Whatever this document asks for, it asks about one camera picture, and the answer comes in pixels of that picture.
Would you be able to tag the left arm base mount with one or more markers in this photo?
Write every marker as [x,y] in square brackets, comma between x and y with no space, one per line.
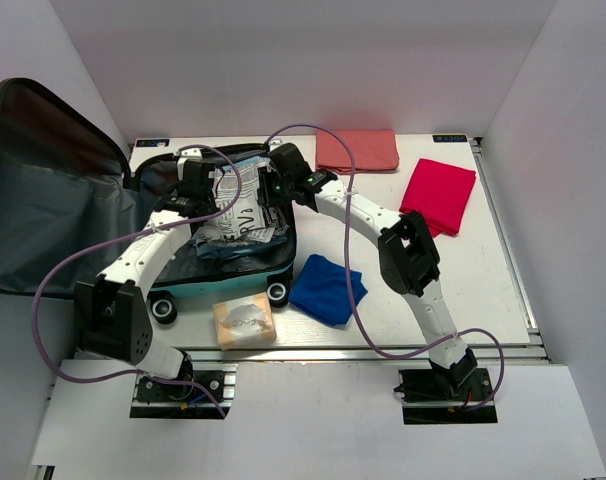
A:
[154,400]

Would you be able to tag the red cloth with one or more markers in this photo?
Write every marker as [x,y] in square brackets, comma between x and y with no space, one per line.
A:
[440,192]

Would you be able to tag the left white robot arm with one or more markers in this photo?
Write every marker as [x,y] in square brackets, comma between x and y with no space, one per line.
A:
[111,312]

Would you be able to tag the newspaper print cloth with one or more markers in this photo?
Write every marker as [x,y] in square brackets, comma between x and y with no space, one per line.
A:
[247,228]

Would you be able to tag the salmon pink cloth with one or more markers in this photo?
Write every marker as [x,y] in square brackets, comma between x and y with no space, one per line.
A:
[373,151]

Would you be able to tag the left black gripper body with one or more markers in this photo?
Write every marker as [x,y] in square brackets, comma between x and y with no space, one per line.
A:
[210,201]

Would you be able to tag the right blue table label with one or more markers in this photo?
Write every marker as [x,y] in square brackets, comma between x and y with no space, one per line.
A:
[449,138]

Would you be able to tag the teal open suitcase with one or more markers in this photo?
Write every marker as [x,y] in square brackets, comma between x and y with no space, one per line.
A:
[67,192]

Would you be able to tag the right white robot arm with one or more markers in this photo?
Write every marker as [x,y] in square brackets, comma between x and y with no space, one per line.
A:
[408,257]

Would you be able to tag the dark blue cloth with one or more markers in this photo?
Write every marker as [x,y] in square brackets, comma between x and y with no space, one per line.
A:
[320,292]

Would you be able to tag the tan cardboard box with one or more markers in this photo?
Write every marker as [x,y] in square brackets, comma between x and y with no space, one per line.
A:
[244,322]

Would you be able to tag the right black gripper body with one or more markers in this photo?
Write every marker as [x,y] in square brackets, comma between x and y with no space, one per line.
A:
[277,189]

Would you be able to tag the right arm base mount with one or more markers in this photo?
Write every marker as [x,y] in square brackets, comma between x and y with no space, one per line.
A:
[425,400]

